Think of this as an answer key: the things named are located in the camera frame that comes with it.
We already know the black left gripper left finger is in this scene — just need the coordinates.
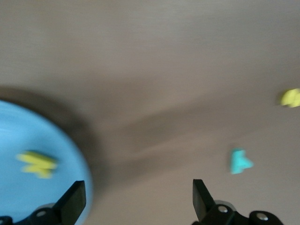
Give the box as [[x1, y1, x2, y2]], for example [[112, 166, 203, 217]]
[[0, 180, 86, 225]]

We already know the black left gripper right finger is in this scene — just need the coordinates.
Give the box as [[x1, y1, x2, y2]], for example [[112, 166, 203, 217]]
[[192, 179, 285, 225]]

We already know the yellow foam letter k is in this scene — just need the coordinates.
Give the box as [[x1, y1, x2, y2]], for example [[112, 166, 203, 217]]
[[16, 150, 59, 179]]

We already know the teal foam letter y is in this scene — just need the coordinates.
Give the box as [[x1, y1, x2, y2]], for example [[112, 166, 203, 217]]
[[229, 147, 255, 175]]

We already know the yellow foam letter s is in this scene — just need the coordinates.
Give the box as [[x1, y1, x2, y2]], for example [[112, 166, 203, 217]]
[[279, 87, 300, 109]]

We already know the blue round plate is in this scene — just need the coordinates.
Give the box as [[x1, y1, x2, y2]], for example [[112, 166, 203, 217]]
[[0, 99, 94, 225]]

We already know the brown table cover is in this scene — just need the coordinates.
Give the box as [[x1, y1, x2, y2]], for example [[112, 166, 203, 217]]
[[0, 0, 300, 225]]

